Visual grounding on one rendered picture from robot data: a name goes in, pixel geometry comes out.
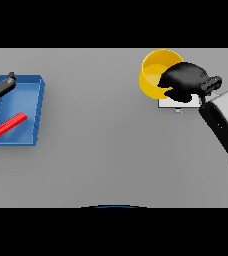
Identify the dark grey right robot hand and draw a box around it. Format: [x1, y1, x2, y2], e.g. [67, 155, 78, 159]
[156, 61, 223, 104]

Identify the yellow bowl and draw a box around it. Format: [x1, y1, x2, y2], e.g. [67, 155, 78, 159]
[138, 48, 185, 101]

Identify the pale square measuring scale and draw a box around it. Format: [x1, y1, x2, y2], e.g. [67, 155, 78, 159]
[157, 93, 202, 114]

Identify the red beaker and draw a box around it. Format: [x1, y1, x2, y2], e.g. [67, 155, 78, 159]
[0, 111, 28, 142]

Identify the blue tray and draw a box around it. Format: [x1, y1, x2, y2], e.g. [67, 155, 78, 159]
[0, 74, 46, 147]

